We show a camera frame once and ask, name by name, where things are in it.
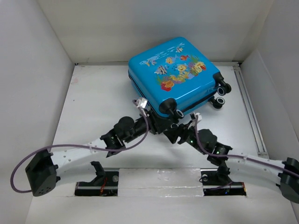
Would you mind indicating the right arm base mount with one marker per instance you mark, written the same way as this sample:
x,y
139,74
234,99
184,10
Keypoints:
x,y
216,182

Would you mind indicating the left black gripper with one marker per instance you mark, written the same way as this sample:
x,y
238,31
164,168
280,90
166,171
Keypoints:
x,y
156,124

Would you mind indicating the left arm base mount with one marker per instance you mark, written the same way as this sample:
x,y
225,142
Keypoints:
x,y
105,182

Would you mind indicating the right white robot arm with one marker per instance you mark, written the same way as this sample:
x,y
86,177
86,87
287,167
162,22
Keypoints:
x,y
279,176

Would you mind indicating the blue hard-shell suitcase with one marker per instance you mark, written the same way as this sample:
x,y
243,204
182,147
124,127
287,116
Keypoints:
x,y
176,78

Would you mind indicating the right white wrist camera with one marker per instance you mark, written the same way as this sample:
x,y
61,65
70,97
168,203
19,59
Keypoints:
x,y
195,119

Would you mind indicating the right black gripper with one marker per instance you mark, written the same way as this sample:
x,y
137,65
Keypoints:
x,y
173,134

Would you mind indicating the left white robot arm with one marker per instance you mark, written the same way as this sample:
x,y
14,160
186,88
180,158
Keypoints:
x,y
45,170

